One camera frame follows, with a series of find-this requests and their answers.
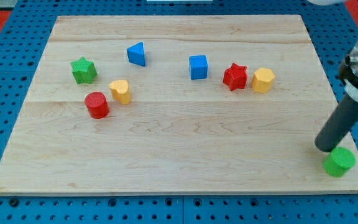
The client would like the blue triangle block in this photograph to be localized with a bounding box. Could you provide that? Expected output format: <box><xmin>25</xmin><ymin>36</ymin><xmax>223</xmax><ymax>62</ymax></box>
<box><xmin>127</xmin><ymin>42</ymin><xmax>146</xmax><ymax>67</ymax></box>

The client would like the green cylinder block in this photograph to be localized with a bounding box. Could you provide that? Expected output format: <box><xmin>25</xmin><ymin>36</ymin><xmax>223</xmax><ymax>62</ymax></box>
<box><xmin>323</xmin><ymin>147</ymin><xmax>356</xmax><ymax>177</ymax></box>

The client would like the yellow hexagon block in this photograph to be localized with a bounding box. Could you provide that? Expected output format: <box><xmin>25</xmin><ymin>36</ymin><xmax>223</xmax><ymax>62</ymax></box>
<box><xmin>251</xmin><ymin>68</ymin><xmax>275</xmax><ymax>93</ymax></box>

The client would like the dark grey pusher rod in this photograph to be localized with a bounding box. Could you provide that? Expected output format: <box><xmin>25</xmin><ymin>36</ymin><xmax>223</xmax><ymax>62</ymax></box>
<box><xmin>314</xmin><ymin>93</ymin><xmax>358</xmax><ymax>152</ymax></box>

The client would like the blue cube block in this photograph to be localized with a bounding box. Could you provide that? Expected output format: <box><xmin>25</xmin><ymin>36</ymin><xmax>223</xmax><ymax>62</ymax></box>
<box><xmin>189</xmin><ymin>55</ymin><xmax>208</xmax><ymax>80</ymax></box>

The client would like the light wooden board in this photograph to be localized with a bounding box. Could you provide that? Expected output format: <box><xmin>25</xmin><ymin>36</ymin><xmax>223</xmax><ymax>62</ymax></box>
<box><xmin>0</xmin><ymin>15</ymin><xmax>358</xmax><ymax>197</ymax></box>

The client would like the green star block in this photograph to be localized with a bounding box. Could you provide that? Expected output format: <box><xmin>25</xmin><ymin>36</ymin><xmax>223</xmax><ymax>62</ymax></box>
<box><xmin>70</xmin><ymin>57</ymin><xmax>98</xmax><ymax>84</ymax></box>

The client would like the yellow heart block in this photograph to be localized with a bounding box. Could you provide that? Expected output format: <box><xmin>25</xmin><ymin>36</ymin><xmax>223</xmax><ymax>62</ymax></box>
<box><xmin>109</xmin><ymin>80</ymin><xmax>131</xmax><ymax>105</ymax></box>

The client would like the red star block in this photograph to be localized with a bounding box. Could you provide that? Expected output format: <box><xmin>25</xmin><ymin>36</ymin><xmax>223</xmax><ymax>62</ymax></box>
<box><xmin>223</xmin><ymin>63</ymin><xmax>248</xmax><ymax>91</ymax></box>

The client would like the red cylinder block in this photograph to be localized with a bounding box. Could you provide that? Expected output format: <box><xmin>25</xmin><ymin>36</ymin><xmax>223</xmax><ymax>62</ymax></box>
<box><xmin>85</xmin><ymin>92</ymin><xmax>109</xmax><ymax>119</ymax></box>

